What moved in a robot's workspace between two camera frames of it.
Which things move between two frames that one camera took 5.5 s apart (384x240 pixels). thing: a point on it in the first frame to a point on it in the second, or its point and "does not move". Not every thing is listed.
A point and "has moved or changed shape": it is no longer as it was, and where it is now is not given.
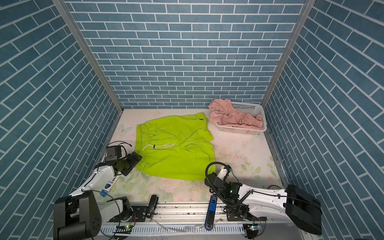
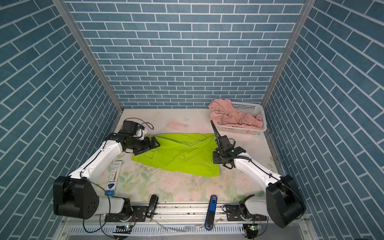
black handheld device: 152,206 does not move
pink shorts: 221,112 does not move
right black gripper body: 214,173 to 218,157
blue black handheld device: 210,216 does not move
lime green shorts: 176,148 has moved or changed shape
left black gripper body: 128,162 to 139,145
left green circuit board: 126,229 does not move
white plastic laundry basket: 255,109 does not move
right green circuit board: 253,227 does not move
